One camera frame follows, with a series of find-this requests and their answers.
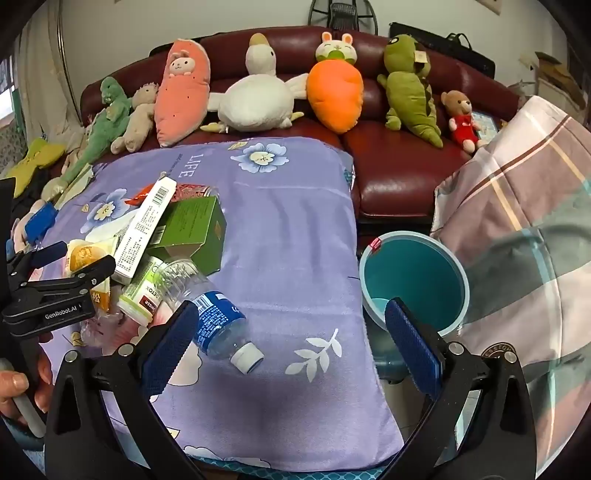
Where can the person's left hand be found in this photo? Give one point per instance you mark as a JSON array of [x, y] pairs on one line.
[[11, 385]]

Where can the fat green dinosaur plush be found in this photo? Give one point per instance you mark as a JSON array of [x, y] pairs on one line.
[[408, 92]]

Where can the yellow snack packet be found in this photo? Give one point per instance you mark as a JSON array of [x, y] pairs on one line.
[[101, 297]]

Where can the blue fabric object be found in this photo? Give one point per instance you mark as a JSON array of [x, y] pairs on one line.
[[39, 221]]

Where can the purple floral blanket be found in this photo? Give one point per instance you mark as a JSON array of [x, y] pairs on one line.
[[286, 258]]

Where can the slim green dinosaur plush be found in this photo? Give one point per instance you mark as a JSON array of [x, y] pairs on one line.
[[108, 115]]

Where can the brown teddy bear red outfit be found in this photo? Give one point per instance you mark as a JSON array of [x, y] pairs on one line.
[[461, 124]]

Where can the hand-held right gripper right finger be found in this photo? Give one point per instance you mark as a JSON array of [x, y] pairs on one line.
[[413, 350]]

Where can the clear plastic bag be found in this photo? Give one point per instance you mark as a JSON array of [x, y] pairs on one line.
[[106, 330]]

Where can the white paper sheet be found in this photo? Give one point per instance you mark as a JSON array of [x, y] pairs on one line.
[[138, 235]]

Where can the pink grey plaid blanket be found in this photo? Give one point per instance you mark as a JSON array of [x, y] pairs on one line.
[[521, 207]]

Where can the beige curtain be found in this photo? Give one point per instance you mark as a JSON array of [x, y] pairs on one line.
[[41, 69]]

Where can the dark red leather sofa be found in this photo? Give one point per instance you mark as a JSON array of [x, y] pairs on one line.
[[401, 184]]

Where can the teal plastic bin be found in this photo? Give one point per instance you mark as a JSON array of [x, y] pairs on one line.
[[415, 272]]

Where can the white green label canister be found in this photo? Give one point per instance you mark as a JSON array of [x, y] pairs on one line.
[[143, 290]]

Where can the black standing fan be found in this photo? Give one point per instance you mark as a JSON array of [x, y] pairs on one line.
[[344, 14]]

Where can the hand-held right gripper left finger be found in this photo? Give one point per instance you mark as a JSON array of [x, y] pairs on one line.
[[171, 346]]

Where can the orange carrot bunny plush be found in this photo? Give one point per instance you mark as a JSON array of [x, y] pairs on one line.
[[334, 92]]

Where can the beige bear plush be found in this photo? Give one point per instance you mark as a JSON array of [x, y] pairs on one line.
[[138, 115]]

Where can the black bag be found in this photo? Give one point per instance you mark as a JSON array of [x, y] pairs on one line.
[[461, 50]]

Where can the green cardboard box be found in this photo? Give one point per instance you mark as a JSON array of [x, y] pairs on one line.
[[189, 226]]

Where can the white duck plush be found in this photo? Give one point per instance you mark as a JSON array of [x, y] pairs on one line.
[[254, 101]]

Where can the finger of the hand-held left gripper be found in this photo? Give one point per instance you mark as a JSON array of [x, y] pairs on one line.
[[92, 272], [51, 253]]

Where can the light blue picture book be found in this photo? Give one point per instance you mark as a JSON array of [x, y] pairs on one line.
[[485, 127]]

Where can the yellow star plush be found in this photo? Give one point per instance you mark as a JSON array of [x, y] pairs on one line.
[[37, 157]]

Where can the clear plastic water bottle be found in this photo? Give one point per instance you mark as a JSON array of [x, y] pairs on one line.
[[217, 323]]

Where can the blue plastic stool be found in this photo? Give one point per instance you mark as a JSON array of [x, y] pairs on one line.
[[383, 364]]

